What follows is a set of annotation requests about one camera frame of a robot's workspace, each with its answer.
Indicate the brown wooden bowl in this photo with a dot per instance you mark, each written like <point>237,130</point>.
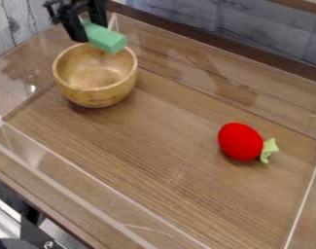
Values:
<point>95,79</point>

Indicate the red knitted strawberry toy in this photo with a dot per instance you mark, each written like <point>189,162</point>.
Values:
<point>243,144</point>

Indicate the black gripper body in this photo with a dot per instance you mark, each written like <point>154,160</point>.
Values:
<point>57,6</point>

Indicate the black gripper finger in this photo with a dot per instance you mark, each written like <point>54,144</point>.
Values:
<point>97,12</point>
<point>73,26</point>

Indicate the clear acrylic corner bracket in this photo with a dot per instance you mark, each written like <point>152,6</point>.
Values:
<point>113,23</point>

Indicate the green rectangular stick block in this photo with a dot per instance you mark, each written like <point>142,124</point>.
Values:
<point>103,38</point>

